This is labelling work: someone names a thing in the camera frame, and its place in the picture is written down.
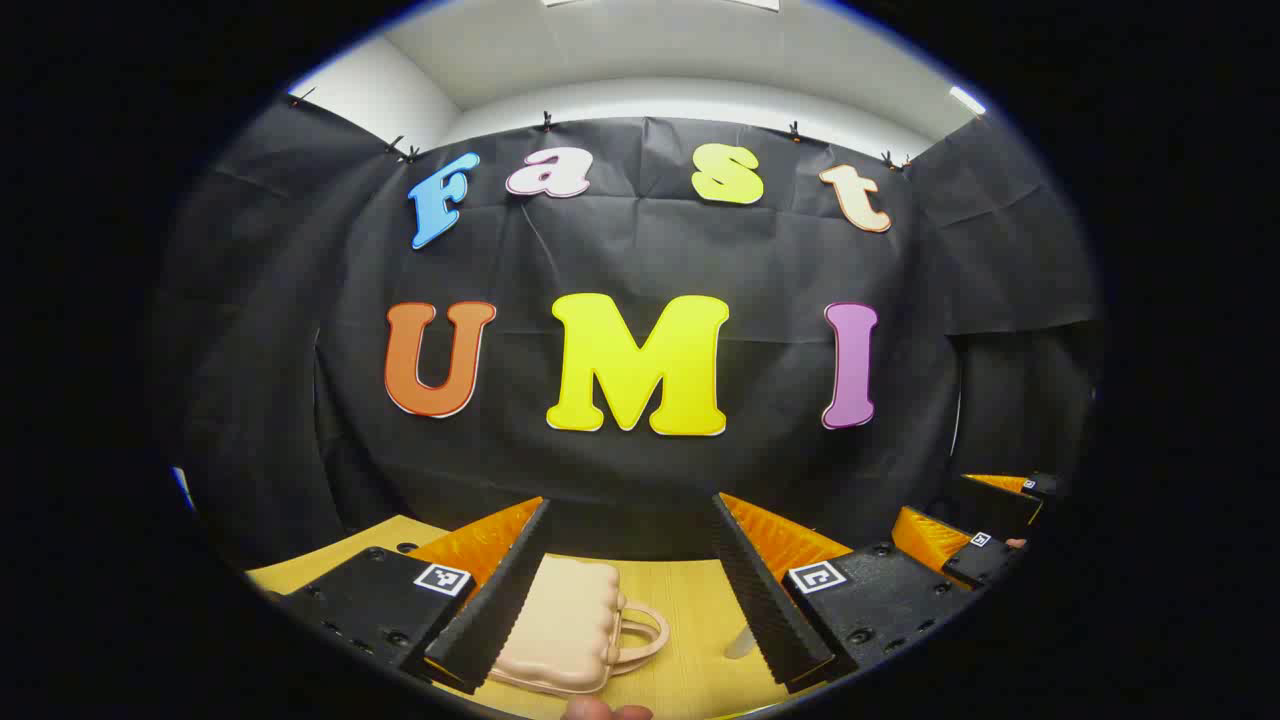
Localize small beige suitcase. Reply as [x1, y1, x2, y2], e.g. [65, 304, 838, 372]
[487, 555, 671, 696]

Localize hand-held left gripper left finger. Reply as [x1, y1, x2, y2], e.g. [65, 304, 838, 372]
[270, 497, 553, 694]

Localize black backdrop cloth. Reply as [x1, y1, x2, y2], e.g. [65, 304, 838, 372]
[150, 95, 1106, 571]

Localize row of black clips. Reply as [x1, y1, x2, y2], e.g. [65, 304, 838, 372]
[288, 88, 913, 169]

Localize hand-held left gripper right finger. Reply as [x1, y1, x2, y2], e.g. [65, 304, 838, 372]
[712, 492, 977, 693]

